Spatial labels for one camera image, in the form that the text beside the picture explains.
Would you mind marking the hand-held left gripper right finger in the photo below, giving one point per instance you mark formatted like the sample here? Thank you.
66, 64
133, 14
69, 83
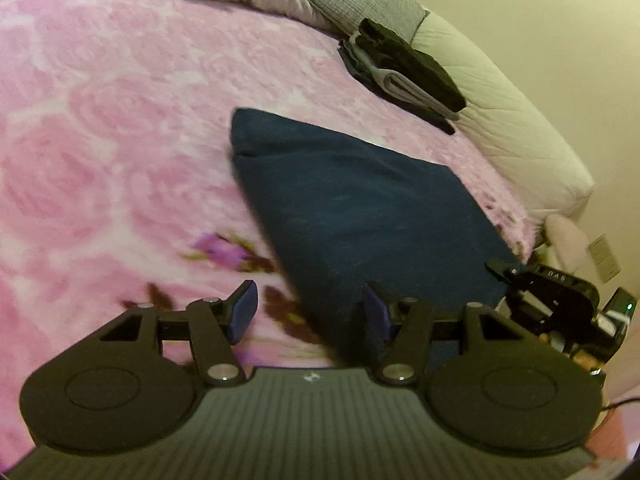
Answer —
375, 310

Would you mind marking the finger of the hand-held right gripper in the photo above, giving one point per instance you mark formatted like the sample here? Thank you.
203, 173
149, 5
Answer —
500, 267

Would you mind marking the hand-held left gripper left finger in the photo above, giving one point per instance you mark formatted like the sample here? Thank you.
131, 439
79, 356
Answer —
245, 310

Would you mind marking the blue denim pants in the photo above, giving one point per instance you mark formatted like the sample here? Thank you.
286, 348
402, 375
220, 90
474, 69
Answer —
360, 200

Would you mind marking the white quilted pillow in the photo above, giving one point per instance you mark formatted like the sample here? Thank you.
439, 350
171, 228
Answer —
510, 125

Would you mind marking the grey folded garment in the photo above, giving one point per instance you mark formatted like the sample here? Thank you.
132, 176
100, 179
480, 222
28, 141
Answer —
395, 85

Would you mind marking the black folded garment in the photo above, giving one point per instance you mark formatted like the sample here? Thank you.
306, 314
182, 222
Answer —
420, 67

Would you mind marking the pink floral blanket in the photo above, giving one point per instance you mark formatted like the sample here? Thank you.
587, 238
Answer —
100, 135

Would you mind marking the dark navy folded garment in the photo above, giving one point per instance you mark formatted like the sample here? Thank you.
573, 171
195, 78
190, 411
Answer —
357, 71

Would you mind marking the beige wall socket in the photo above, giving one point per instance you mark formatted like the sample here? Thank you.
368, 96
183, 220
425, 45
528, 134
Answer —
605, 260

